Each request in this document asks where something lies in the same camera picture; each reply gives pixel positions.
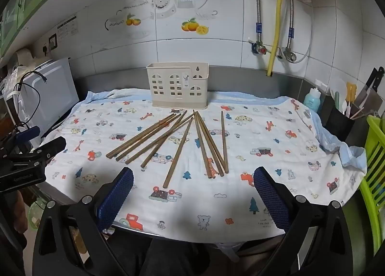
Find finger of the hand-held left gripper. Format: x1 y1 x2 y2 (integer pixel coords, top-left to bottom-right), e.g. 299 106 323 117
32 136 67 164
11 126 41 145

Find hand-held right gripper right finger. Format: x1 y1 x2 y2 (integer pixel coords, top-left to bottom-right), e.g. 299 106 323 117
253 166 358 276

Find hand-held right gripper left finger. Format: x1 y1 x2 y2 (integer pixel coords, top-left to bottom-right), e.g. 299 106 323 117
32 167 135 276

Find spread of wooden chopsticks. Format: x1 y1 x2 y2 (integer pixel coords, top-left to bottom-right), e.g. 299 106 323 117
106 110 230 189

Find beige plastic chopstick holder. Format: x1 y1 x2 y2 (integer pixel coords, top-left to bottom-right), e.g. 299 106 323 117
146 62 209 110

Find cartoon printed blanket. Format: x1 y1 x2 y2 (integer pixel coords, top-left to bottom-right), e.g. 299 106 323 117
39 89 368 238

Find white microwave oven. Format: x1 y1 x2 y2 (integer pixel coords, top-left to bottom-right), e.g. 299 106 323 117
12 58 80 141

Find person's dark trousers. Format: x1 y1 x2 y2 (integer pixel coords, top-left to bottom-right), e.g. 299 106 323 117
105 228 286 276

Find cream round container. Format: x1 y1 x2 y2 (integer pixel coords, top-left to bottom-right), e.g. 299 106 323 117
15 49 38 67

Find black utensil holder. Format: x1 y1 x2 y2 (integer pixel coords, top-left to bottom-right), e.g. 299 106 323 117
325 103 357 142

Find light blue pump bottle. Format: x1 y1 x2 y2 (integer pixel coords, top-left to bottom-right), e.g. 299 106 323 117
302 79 328 111

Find green plastic rack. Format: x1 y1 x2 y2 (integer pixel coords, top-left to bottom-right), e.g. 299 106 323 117
343 115 385 264

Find grey knife rack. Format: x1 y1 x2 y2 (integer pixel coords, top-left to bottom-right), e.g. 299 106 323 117
355 88 382 117

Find metal angle valve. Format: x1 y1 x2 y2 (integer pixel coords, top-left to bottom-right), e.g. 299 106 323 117
278 47 298 63

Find black and white wall label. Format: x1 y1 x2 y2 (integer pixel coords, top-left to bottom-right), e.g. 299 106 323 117
57 16 77 42

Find green wall cabinet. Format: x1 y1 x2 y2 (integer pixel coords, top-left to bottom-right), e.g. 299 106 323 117
0 0 77 60

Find metal valve with red handle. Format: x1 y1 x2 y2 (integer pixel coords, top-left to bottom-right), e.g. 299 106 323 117
248 39 270 55

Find yellow corrugated gas hose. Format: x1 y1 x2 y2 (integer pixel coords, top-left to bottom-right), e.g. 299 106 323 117
266 0 289 78

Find braided steel hose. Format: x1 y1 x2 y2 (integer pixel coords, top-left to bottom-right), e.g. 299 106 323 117
286 0 303 51
251 0 262 45

